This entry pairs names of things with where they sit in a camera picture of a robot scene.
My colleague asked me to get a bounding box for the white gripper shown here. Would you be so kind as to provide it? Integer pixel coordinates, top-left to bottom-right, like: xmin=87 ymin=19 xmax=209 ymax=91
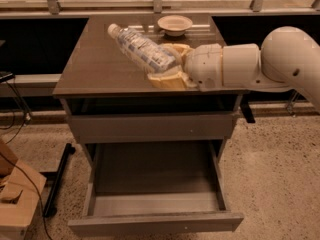
xmin=147 ymin=43 xmax=222 ymax=91

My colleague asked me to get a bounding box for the blue-labelled clear plastic bottle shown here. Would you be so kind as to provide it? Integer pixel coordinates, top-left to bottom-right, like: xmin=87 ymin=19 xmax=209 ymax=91
xmin=108 ymin=24 xmax=177 ymax=73

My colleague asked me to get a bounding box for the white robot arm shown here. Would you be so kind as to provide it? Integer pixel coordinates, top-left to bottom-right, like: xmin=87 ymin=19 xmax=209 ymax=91
xmin=148 ymin=27 xmax=320 ymax=111

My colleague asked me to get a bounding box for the grey top drawer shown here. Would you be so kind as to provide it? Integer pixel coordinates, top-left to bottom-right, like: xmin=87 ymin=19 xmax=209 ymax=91
xmin=68 ymin=113 xmax=238 ymax=144

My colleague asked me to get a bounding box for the grey drawer cabinet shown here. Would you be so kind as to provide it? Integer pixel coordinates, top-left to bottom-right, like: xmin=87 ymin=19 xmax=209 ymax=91
xmin=54 ymin=15 xmax=245 ymax=162

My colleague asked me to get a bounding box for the open grey middle drawer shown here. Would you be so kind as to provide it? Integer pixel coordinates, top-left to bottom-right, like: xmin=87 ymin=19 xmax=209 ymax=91
xmin=69 ymin=141 xmax=244 ymax=237

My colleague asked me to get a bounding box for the white paper bowl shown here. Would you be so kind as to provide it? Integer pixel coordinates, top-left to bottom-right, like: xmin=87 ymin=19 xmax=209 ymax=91
xmin=158 ymin=15 xmax=193 ymax=36

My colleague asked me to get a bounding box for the black bar behind cabinet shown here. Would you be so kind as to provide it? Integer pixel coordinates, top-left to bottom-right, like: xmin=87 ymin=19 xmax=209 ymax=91
xmin=240 ymin=95 xmax=255 ymax=124

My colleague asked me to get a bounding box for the black floor stand bar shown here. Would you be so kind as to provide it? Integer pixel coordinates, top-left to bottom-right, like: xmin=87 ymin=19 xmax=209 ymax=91
xmin=42 ymin=143 xmax=76 ymax=218

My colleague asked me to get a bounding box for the brown cardboard box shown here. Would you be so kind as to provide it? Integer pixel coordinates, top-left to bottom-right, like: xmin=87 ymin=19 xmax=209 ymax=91
xmin=0 ymin=140 xmax=46 ymax=240

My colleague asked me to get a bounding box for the black cable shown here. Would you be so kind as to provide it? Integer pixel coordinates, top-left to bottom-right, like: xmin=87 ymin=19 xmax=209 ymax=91
xmin=0 ymin=71 xmax=54 ymax=240

